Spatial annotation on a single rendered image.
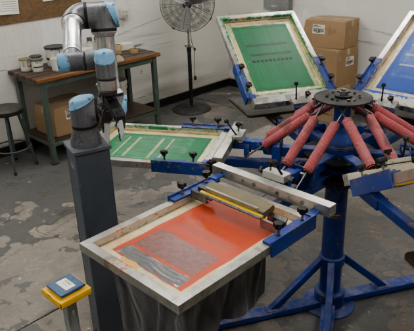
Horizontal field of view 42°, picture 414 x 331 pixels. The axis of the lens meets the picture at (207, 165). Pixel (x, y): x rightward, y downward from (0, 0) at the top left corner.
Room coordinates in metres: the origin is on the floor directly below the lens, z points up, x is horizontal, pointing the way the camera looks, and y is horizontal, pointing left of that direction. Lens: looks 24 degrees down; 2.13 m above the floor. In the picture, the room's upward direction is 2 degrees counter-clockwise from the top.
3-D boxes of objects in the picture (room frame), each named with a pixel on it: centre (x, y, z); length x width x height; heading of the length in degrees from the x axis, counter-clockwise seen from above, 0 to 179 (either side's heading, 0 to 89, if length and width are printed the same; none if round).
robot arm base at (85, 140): (2.41, 0.57, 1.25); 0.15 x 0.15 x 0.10
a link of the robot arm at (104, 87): (2.02, 0.37, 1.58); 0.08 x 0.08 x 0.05
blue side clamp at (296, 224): (1.89, -0.33, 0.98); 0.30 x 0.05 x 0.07; 135
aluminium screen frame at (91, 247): (1.92, 0.04, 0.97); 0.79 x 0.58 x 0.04; 135
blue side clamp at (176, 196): (2.28, 0.06, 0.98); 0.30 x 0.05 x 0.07; 135
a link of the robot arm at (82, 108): (2.41, 0.56, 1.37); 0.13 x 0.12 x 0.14; 99
